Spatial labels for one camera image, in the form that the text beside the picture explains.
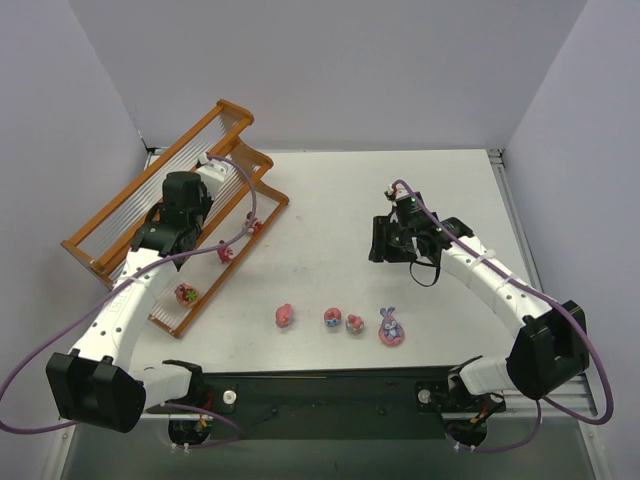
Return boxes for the red pink bear toy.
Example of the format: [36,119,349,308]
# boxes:
[217,240,235,265]

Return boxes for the red white cake toy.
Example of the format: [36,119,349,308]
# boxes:
[245,212,263,236]

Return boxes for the pink toy clear base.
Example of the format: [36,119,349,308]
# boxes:
[345,314,365,336]

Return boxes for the pink toy blue glasses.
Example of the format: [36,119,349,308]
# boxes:
[323,307,342,328]

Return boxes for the purple bunny pink ring toy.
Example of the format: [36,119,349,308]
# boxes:
[378,306,405,347]

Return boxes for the pink bear green clover toy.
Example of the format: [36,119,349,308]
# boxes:
[174,283,200,308]

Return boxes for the pink blob toy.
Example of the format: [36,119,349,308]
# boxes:
[275,303,293,328]

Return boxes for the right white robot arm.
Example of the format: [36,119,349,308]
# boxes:
[369,187,589,400]

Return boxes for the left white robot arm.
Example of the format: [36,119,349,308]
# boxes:
[46,163,227,433]

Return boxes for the orange tiered display shelf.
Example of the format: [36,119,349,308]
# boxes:
[61,100,289,338]

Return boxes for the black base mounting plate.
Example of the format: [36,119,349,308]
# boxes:
[152,367,506,449]

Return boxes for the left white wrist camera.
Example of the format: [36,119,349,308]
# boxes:
[195,152,234,201]

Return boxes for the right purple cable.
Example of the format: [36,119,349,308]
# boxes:
[392,178,615,454]

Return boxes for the purple cable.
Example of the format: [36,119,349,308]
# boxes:
[0,153,259,449]
[392,178,615,454]

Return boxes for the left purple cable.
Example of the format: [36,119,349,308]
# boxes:
[0,153,259,449]

